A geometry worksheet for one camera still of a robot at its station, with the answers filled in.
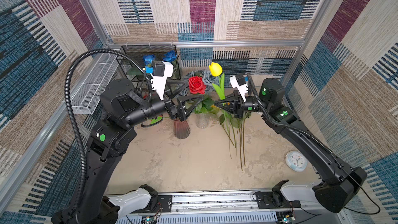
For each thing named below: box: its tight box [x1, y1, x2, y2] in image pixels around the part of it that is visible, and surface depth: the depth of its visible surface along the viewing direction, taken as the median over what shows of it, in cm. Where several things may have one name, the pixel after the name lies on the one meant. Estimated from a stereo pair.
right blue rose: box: [162, 50, 178, 63], surface depth 75 cm
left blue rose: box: [143, 53, 156, 66], surface depth 74 cm
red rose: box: [188, 75, 207, 95], surface depth 69 cm
